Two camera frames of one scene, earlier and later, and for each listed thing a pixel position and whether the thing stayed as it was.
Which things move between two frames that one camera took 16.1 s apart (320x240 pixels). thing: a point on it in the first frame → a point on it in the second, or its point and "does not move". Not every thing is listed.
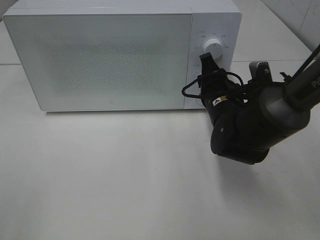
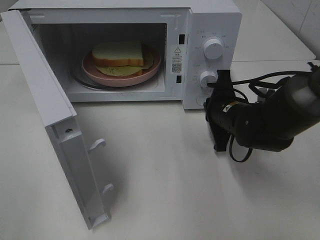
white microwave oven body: [121, 55] does not move
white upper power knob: [215, 47] does not move
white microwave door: [83, 62] → [59, 117]
